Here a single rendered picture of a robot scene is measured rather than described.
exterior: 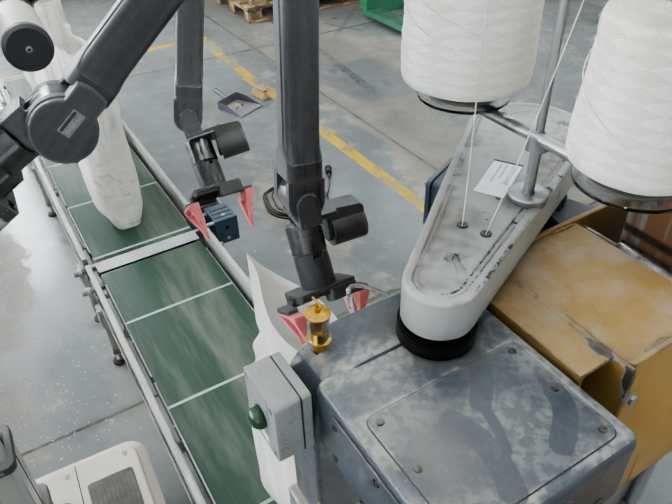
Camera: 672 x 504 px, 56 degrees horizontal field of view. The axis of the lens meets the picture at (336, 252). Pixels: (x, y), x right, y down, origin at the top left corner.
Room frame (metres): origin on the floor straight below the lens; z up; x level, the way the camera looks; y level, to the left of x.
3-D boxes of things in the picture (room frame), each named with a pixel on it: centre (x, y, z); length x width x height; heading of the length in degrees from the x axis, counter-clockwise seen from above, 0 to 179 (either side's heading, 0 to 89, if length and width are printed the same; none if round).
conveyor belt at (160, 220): (2.93, 1.30, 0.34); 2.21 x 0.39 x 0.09; 30
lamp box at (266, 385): (0.45, 0.07, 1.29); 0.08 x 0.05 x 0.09; 30
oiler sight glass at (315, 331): (0.49, 0.02, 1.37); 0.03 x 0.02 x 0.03; 30
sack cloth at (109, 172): (2.30, 0.94, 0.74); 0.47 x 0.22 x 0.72; 28
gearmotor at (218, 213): (2.25, 0.54, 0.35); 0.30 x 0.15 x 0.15; 30
